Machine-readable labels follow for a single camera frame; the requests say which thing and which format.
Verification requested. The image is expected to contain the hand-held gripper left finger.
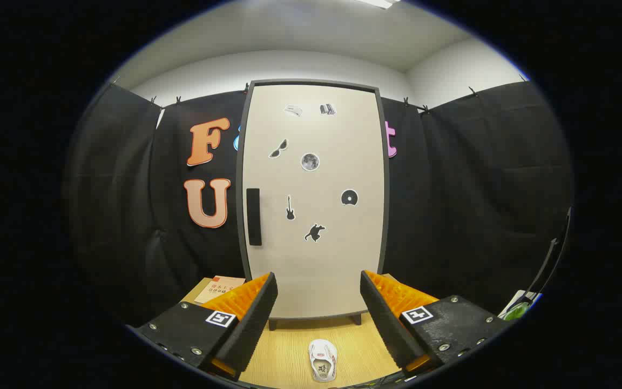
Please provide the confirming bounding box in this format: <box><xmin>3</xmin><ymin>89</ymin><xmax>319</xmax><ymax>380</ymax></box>
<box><xmin>127</xmin><ymin>272</ymin><xmax>279</xmax><ymax>381</ymax></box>

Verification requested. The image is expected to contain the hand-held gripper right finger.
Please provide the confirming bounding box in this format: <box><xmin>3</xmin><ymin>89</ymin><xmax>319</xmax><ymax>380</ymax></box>
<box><xmin>360</xmin><ymin>270</ymin><xmax>511</xmax><ymax>379</ymax></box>

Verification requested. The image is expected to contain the white canvas shoe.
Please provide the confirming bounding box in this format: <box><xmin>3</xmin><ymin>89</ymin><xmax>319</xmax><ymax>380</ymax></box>
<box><xmin>308</xmin><ymin>339</ymin><xmax>339</xmax><ymax>383</ymax></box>

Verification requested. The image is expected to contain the beige shoe cabinet door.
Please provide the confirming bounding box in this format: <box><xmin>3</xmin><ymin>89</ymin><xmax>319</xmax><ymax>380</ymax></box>
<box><xmin>241</xmin><ymin>84</ymin><xmax>386</xmax><ymax>319</ymax></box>

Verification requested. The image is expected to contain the black door handle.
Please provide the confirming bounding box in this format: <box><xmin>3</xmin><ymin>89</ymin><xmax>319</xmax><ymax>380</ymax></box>
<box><xmin>246</xmin><ymin>188</ymin><xmax>263</xmax><ymax>246</ymax></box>

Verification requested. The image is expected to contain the grey shoe cabinet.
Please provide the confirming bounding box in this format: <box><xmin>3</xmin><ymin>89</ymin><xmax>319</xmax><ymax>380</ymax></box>
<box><xmin>235</xmin><ymin>79</ymin><xmax>391</xmax><ymax>331</ymax></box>

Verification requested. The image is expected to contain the tan cover book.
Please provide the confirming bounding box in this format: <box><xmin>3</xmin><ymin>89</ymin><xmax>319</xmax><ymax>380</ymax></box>
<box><xmin>194</xmin><ymin>276</ymin><xmax>247</xmax><ymax>304</ymax></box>

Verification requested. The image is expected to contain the black backdrop cloth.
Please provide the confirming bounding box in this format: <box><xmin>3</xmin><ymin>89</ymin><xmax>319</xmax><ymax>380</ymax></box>
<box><xmin>65</xmin><ymin>81</ymin><xmax>573</xmax><ymax>325</ymax></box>

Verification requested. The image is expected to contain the black curved stand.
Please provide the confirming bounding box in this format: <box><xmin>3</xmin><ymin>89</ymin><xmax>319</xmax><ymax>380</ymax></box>
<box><xmin>527</xmin><ymin>208</ymin><xmax>572</xmax><ymax>295</ymax></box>

